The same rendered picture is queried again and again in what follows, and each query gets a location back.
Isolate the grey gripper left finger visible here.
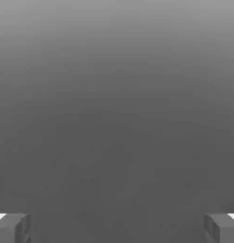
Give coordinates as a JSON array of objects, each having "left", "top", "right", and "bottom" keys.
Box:
[{"left": 0, "top": 213, "right": 32, "bottom": 243}]

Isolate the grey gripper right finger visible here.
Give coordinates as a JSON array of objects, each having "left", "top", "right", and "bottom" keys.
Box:
[{"left": 203, "top": 213, "right": 234, "bottom": 243}]

